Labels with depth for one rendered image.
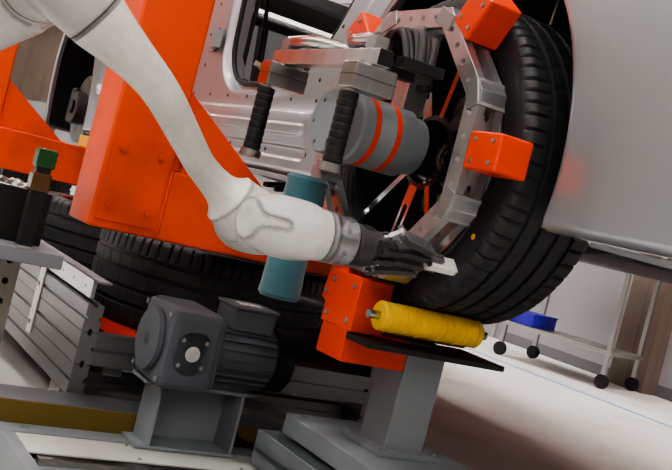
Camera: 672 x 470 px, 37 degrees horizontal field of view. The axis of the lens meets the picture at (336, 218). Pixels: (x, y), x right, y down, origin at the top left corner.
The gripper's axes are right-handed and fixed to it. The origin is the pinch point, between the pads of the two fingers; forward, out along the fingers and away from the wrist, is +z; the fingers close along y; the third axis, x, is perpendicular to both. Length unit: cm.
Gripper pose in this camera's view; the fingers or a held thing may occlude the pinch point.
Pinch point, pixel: (439, 264)
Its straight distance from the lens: 190.1
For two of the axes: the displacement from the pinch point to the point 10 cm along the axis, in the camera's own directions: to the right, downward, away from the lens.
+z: 8.3, 2.1, 5.1
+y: 5.2, -5.9, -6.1
